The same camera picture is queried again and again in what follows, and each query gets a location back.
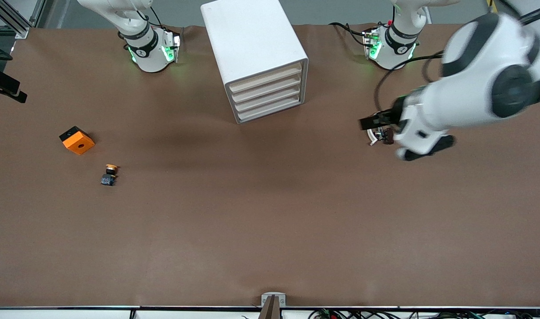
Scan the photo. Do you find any white rectangular tray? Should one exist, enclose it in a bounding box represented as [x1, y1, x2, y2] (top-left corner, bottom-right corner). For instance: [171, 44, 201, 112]
[228, 63, 303, 94]

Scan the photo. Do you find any orange button enclosure box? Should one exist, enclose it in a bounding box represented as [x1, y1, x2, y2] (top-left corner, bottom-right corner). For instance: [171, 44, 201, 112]
[59, 126, 95, 156]

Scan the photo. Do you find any grey mount bracket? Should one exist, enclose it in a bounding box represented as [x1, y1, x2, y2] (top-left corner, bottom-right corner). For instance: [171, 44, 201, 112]
[258, 292, 287, 319]

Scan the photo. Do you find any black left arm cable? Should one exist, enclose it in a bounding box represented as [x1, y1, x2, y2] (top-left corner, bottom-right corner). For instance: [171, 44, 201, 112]
[374, 52, 446, 117]

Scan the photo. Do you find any black base cable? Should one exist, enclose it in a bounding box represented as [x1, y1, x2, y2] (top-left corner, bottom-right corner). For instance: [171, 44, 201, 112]
[136, 4, 165, 30]
[329, 21, 372, 47]

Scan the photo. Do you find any white drawer cabinet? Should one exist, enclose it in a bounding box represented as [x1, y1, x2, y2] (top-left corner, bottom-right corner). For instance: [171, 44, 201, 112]
[200, 0, 309, 125]

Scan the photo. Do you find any yellow push button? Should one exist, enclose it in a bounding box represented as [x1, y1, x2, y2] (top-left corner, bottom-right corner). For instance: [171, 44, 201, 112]
[100, 163, 119, 187]

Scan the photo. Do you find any brown table cover sheet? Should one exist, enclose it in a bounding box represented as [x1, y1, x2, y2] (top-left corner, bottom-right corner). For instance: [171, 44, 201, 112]
[0, 23, 540, 308]

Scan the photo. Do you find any white beige cabinet drawer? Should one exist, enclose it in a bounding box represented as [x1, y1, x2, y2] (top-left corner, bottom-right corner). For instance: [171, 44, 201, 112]
[233, 84, 304, 113]
[236, 93, 305, 123]
[230, 74, 303, 104]

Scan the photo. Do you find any aluminium frame profile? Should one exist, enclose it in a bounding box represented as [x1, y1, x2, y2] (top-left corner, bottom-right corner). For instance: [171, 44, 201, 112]
[0, 0, 47, 39]

